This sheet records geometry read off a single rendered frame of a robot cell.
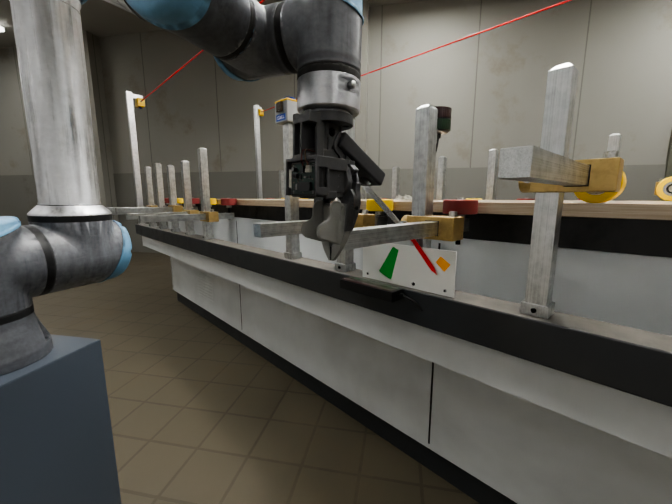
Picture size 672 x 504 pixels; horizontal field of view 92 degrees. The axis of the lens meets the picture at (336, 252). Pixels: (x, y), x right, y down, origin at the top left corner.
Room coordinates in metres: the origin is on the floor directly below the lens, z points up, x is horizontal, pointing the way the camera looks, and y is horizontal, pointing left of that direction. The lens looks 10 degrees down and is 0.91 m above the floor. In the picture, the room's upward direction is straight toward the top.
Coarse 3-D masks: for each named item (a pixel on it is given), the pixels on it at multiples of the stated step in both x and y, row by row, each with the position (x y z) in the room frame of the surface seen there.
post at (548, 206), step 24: (552, 72) 0.56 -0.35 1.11; (576, 72) 0.56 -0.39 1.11; (552, 96) 0.56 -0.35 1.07; (552, 120) 0.56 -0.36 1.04; (552, 144) 0.56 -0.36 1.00; (552, 192) 0.55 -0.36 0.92; (552, 216) 0.55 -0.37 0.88; (552, 240) 0.55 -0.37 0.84; (528, 264) 0.57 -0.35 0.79; (552, 264) 0.55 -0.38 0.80; (528, 288) 0.57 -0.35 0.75; (552, 288) 0.56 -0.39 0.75
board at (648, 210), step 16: (400, 208) 0.97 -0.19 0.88; (480, 208) 0.80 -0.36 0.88; (496, 208) 0.77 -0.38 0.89; (512, 208) 0.74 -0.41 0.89; (528, 208) 0.72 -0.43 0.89; (576, 208) 0.66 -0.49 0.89; (592, 208) 0.64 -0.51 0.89; (608, 208) 0.62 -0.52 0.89; (624, 208) 0.61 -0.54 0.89; (640, 208) 0.59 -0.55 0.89; (656, 208) 0.57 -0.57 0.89
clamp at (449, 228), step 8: (408, 216) 0.75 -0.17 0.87; (416, 216) 0.73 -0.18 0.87; (424, 216) 0.72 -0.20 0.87; (432, 216) 0.71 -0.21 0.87; (440, 216) 0.71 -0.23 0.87; (440, 224) 0.69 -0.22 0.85; (448, 224) 0.68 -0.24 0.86; (456, 224) 0.68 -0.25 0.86; (440, 232) 0.69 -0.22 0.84; (448, 232) 0.67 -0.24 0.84; (456, 232) 0.68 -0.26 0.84; (448, 240) 0.67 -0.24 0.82; (456, 240) 0.68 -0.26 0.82
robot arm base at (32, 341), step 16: (0, 320) 0.55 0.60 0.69; (16, 320) 0.57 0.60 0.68; (32, 320) 0.60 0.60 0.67; (0, 336) 0.54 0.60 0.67; (16, 336) 0.56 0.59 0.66; (32, 336) 0.59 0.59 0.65; (48, 336) 0.63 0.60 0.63; (0, 352) 0.53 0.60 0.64; (16, 352) 0.55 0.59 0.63; (32, 352) 0.57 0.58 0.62; (48, 352) 0.61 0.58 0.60; (0, 368) 0.53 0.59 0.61; (16, 368) 0.54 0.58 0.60
